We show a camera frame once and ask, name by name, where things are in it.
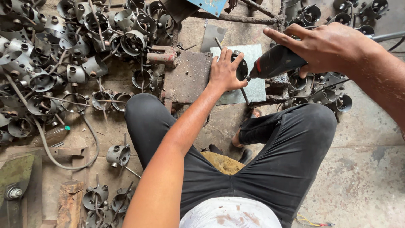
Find person's left hand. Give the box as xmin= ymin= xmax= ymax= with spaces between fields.
xmin=209 ymin=47 xmax=249 ymax=93

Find person's right hand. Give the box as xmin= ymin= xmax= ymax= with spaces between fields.
xmin=263 ymin=22 xmax=382 ymax=79

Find dark round metal cup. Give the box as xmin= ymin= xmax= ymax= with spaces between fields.
xmin=230 ymin=50 xmax=249 ymax=82

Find black electric drill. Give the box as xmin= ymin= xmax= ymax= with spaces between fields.
xmin=248 ymin=44 xmax=309 ymax=80

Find thin steel rod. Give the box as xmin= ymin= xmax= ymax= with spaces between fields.
xmin=215 ymin=37 xmax=251 ymax=106

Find heap of cups with pipes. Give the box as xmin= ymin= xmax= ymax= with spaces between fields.
xmin=284 ymin=0 xmax=390 ymax=37

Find galvanized metal sheet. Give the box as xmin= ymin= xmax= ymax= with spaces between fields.
xmin=210 ymin=44 xmax=267 ymax=106

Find rusty brown metal plate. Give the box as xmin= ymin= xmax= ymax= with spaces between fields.
xmin=162 ymin=50 xmax=214 ymax=104

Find small grey metal sheet piece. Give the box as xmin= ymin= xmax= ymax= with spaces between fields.
xmin=200 ymin=24 xmax=228 ymax=53

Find small heap of metal cups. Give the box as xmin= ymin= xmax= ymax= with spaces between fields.
xmin=283 ymin=70 xmax=354 ymax=114

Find grey steel pipe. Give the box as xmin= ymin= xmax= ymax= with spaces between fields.
xmin=365 ymin=31 xmax=405 ymax=43

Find person's foot in sandal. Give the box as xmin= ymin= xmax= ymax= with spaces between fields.
xmin=232 ymin=108 xmax=263 ymax=148

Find blue painted metal plate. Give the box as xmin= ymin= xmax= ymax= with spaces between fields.
xmin=186 ymin=0 xmax=228 ymax=18

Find black sandal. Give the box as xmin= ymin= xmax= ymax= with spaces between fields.
xmin=238 ymin=148 xmax=254 ymax=166

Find yellow seat cushion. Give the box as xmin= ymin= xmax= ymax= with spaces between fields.
xmin=200 ymin=151 xmax=246 ymax=175

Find person's black trousers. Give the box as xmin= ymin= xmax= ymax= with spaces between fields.
xmin=124 ymin=93 xmax=338 ymax=228

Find single grey metal cup fitting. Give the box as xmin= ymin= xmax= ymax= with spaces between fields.
xmin=111 ymin=187 xmax=135 ymax=214
xmin=82 ymin=185 xmax=109 ymax=211
xmin=106 ymin=143 xmax=131 ymax=169
xmin=85 ymin=208 xmax=114 ymax=228

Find person's white shirt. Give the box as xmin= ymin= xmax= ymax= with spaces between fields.
xmin=179 ymin=196 xmax=283 ymax=228

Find large heap of metal cups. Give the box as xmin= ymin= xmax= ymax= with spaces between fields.
xmin=0 ymin=0 xmax=182 ymax=147

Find plastic bottle with green cap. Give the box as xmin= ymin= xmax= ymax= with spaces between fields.
xmin=31 ymin=125 xmax=71 ymax=147

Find rusty wooden block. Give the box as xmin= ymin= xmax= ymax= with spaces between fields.
xmin=56 ymin=180 xmax=85 ymax=228

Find green machine base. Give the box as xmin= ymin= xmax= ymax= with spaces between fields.
xmin=0 ymin=153 xmax=36 ymax=228

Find large steel bolt with nut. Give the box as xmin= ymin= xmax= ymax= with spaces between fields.
xmin=4 ymin=186 xmax=24 ymax=201

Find black cable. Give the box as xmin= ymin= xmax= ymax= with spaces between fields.
xmin=387 ymin=36 xmax=405 ymax=52

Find grey rubber hose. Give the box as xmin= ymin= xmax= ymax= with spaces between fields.
xmin=0 ymin=72 xmax=101 ymax=171

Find yellow and red wire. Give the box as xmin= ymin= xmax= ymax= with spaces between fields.
xmin=294 ymin=215 xmax=335 ymax=228

